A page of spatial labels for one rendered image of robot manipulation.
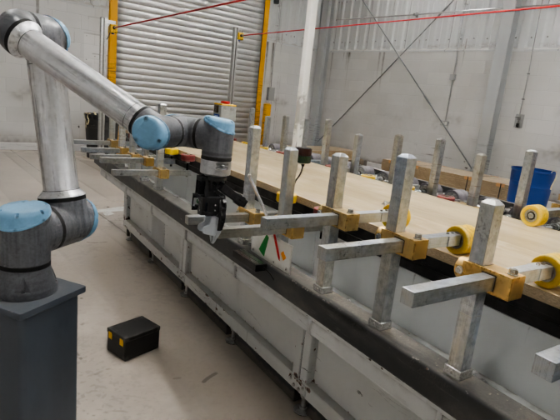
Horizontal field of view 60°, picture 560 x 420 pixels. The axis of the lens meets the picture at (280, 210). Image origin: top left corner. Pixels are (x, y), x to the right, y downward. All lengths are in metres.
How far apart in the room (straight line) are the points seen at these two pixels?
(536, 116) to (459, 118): 1.34
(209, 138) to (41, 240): 0.60
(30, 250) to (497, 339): 1.33
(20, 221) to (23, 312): 0.26
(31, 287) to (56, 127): 0.50
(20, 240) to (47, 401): 0.54
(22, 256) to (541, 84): 8.21
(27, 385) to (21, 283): 0.31
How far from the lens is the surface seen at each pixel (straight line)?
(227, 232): 1.50
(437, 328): 1.50
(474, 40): 9.65
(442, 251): 1.43
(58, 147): 1.72
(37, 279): 1.65
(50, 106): 1.72
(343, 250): 1.10
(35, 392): 1.76
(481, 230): 1.10
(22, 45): 1.60
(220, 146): 1.40
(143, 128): 1.34
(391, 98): 10.46
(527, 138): 8.93
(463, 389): 1.19
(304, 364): 2.05
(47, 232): 1.64
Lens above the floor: 1.27
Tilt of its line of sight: 13 degrees down
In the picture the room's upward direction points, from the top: 6 degrees clockwise
